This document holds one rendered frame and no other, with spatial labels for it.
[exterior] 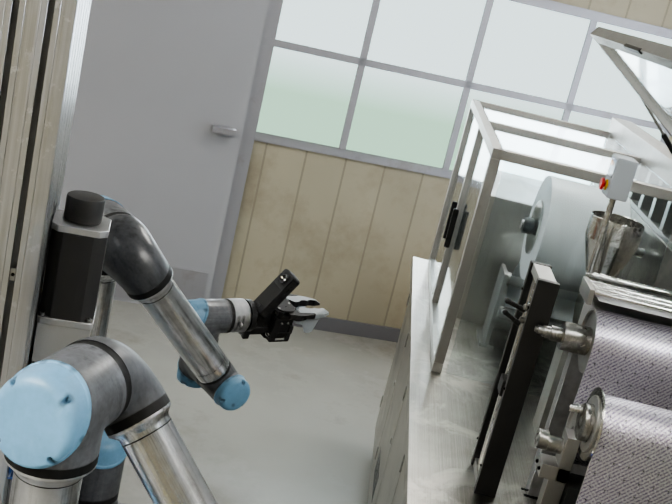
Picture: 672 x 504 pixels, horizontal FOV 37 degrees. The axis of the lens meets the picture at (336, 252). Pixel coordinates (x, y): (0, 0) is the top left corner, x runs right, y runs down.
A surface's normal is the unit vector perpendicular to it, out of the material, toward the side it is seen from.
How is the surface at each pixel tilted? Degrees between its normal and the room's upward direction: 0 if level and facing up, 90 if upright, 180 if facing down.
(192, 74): 90
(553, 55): 90
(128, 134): 90
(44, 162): 90
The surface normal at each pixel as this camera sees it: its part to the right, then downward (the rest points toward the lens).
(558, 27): 0.15, 0.31
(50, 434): -0.27, 0.07
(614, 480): -0.08, 0.26
